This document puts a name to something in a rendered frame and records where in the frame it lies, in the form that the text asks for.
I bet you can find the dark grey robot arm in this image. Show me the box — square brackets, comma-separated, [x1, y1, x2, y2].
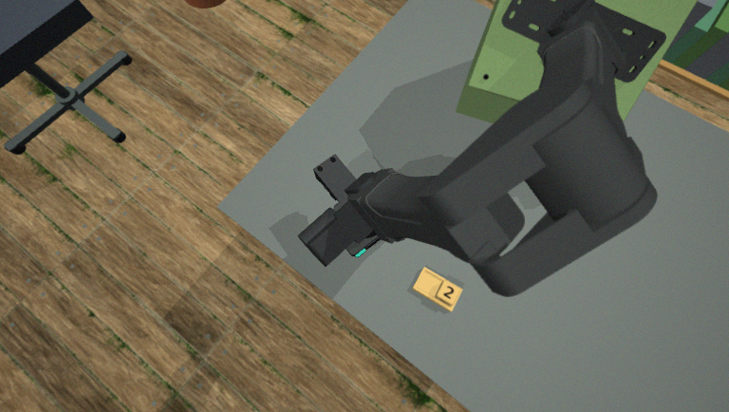
[298, 0, 666, 297]

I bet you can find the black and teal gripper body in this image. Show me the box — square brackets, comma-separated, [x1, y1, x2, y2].
[346, 231, 380, 256]

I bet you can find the tan wooden tray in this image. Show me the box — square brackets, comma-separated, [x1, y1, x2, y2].
[412, 267, 462, 311]

